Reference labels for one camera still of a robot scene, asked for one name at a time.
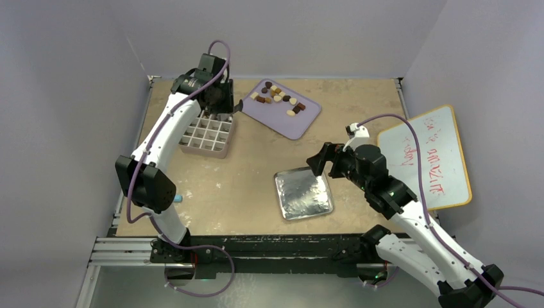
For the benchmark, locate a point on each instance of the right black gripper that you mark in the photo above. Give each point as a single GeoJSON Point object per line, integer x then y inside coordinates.
{"type": "Point", "coordinates": [317, 163]}

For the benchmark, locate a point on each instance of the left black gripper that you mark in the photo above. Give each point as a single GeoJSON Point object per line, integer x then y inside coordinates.
{"type": "Point", "coordinates": [227, 108]}

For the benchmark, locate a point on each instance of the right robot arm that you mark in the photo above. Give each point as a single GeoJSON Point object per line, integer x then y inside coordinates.
{"type": "Point", "coordinates": [452, 274]}

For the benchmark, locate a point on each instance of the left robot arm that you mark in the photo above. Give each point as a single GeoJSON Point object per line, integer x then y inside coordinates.
{"type": "Point", "coordinates": [143, 174]}

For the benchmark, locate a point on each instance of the purple plastic tray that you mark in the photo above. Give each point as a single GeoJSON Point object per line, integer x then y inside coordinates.
{"type": "Point", "coordinates": [270, 107]}

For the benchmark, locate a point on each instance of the silver metal box lid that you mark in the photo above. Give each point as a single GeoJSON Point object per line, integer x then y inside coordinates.
{"type": "Point", "coordinates": [302, 195]}

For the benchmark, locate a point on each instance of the yellow framed whiteboard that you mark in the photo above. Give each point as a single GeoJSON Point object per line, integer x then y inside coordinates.
{"type": "Point", "coordinates": [443, 168]}

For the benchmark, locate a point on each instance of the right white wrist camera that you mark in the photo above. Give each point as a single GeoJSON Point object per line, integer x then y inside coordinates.
{"type": "Point", "coordinates": [358, 135]}

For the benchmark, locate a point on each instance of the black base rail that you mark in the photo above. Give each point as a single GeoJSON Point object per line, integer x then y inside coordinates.
{"type": "Point", "coordinates": [344, 255]}

